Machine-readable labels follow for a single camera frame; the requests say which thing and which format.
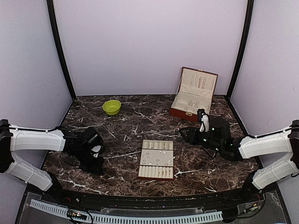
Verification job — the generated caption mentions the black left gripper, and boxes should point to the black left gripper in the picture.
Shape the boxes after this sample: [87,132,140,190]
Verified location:
[75,146,105,175]

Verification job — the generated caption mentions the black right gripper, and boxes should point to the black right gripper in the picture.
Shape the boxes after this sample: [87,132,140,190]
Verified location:
[179,126,223,153]

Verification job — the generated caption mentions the beige jewelry tray insert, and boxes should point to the beige jewelry tray insert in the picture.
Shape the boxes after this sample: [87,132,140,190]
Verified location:
[138,140,174,181]

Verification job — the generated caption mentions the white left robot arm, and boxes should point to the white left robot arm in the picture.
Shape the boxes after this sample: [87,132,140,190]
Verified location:
[0,119,105,203]

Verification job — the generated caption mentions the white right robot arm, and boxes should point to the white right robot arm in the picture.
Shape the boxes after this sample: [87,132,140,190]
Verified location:
[179,118,299,203]

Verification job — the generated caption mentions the red wooden jewelry box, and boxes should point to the red wooden jewelry box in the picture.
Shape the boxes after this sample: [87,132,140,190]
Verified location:
[170,67,218,122]

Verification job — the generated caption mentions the green plastic bowl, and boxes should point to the green plastic bowl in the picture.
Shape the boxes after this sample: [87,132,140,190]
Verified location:
[102,100,121,116]

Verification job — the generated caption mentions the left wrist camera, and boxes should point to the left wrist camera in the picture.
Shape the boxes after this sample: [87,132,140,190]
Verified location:
[91,145,104,158]

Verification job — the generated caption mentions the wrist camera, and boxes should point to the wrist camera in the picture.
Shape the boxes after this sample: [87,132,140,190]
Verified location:
[197,109,210,132]
[91,145,104,158]

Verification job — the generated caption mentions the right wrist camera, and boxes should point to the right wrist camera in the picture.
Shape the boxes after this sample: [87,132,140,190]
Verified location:
[197,109,210,132]

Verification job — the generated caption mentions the black front table rail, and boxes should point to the black front table rail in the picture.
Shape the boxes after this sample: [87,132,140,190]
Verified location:
[37,175,267,212]

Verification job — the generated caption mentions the white slotted cable duct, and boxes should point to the white slotted cable duct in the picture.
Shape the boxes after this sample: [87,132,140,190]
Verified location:
[29,199,223,224]

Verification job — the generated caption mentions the black right frame post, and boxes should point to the black right frame post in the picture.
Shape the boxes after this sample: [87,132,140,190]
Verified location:
[226,0,254,101]

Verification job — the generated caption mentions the black frame post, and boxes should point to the black frame post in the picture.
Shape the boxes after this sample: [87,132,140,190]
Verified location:
[226,0,254,101]
[46,0,77,100]

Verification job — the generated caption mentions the black left frame post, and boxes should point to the black left frame post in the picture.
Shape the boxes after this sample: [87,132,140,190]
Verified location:
[46,0,77,100]

